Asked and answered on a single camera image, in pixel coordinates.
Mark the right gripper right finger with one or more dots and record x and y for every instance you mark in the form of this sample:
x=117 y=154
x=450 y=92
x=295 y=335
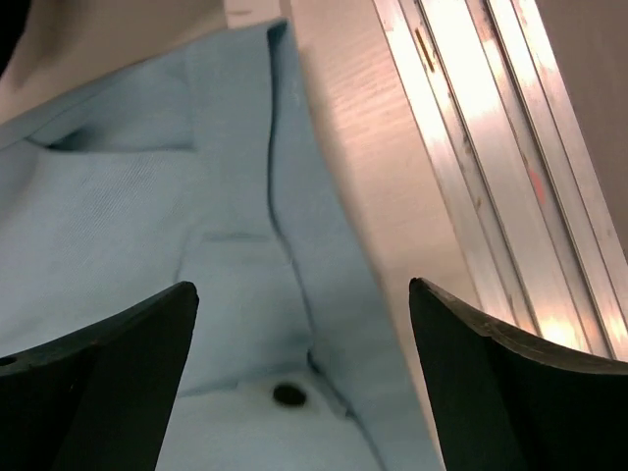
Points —
x=504 y=399

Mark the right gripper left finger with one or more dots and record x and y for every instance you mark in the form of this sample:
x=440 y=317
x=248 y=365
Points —
x=99 y=398

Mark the light blue trousers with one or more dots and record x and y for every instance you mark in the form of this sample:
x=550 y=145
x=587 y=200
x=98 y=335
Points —
x=202 y=165

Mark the aluminium rail right side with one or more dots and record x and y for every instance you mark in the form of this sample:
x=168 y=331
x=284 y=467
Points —
x=515 y=173

